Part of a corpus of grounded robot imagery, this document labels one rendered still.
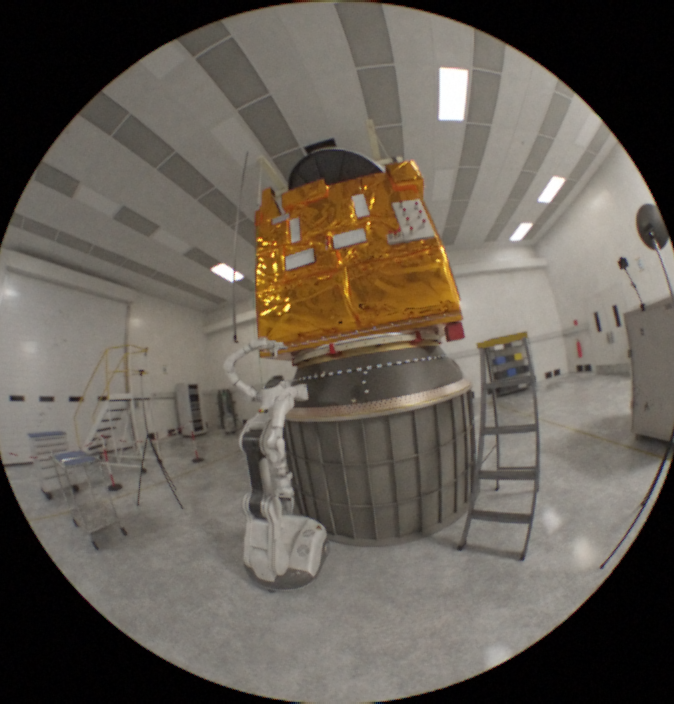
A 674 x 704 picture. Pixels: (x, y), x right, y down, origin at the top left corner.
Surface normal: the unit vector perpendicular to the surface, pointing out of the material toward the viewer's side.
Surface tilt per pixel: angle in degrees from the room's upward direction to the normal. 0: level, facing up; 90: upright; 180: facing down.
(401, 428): 90
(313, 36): 180
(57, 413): 90
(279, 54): 180
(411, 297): 91
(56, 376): 90
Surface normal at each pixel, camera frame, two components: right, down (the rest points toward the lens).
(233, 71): 0.14, 0.98
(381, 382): -0.13, -0.56
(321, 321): -0.24, -0.11
